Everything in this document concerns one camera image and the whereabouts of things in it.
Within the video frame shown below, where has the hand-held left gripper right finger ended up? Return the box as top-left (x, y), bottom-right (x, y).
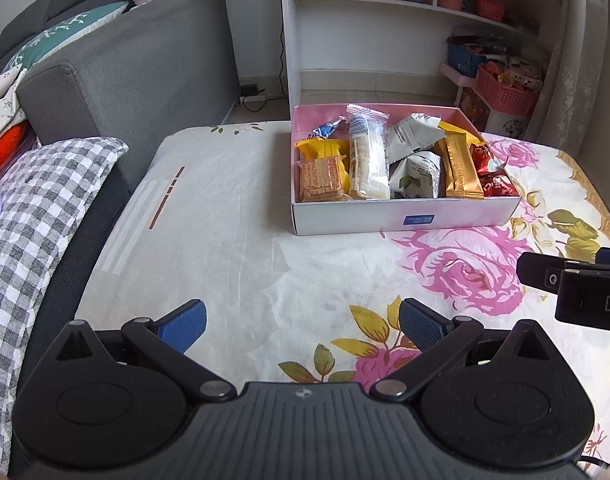
top-left (371, 297), bottom-right (576, 404)

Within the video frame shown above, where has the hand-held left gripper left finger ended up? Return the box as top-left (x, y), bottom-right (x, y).
top-left (36, 298), bottom-right (236, 404)

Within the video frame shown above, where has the red snack packet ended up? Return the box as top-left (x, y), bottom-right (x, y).
top-left (477, 172), bottom-right (520, 199)
top-left (468, 142), bottom-right (508, 176)

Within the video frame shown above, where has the gold snack bar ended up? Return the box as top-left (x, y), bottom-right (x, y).
top-left (437, 127), bottom-right (486, 200)

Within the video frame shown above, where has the pink cardboard box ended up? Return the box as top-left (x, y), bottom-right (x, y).
top-left (289, 103), bottom-right (524, 236)

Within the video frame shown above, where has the white snack packet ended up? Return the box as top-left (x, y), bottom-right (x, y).
top-left (387, 113), bottom-right (446, 164)
top-left (389, 150), bottom-right (444, 200)

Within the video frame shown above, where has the large yellow snack packet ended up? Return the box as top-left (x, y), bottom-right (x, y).
top-left (294, 138), bottom-right (351, 162)
top-left (437, 120), bottom-right (482, 143)

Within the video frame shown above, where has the long clear rice cracker packet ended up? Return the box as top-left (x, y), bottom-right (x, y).
top-left (347, 103), bottom-right (391, 200)

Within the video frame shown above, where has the pink cracker packet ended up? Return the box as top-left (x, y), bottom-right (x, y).
top-left (297, 155), bottom-right (354, 204)

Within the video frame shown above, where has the small white printed packet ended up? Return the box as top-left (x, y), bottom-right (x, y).
top-left (304, 116), bottom-right (349, 141)

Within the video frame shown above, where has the floral tablecloth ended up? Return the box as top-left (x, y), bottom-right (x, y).
top-left (79, 120), bottom-right (610, 480)

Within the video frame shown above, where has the grey checkered pillow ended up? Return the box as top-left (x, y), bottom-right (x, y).
top-left (0, 137), bottom-right (130, 480)

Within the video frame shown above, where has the large red basket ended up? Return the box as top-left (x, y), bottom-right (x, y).
top-left (474, 67), bottom-right (541, 117)

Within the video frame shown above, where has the light patterned curtain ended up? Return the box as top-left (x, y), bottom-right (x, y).
top-left (524, 0), bottom-right (610, 147)

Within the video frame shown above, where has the blue storage box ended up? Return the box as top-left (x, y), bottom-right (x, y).
top-left (445, 39), bottom-right (488, 77)

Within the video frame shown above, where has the orange cushion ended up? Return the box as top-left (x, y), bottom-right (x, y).
top-left (0, 122), bottom-right (29, 182)

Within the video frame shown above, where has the grey sofa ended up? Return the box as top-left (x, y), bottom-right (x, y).
top-left (0, 0), bottom-right (242, 201)

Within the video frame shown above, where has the small red basket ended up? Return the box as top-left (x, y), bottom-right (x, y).
top-left (474, 0), bottom-right (507, 21)

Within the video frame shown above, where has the white shelf unit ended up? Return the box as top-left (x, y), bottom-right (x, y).
top-left (278, 0), bottom-right (572, 122)

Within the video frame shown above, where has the floral folded blanket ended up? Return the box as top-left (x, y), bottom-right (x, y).
top-left (0, 67), bottom-right (29, 149)

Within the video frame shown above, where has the teal patterned pillow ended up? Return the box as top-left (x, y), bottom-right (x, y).
top-left (0, 0), bottom-right (131, 74)

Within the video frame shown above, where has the black cable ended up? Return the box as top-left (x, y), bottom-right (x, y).
top-left (241, 94), bottom-right (291, 114)

